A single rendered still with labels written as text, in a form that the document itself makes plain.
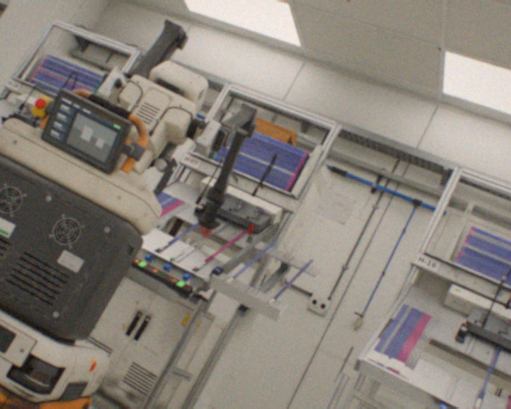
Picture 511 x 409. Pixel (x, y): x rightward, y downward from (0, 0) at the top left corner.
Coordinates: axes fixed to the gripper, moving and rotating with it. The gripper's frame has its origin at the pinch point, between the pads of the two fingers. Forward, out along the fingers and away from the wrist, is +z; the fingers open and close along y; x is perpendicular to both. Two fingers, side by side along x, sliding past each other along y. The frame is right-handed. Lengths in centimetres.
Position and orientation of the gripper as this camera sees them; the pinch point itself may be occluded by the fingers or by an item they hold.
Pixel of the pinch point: (205, 236)
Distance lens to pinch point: 326.4
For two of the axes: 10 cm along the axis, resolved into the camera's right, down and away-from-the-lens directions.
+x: -4.7, 2.9, -8.3
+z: -2.4, 8.7, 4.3
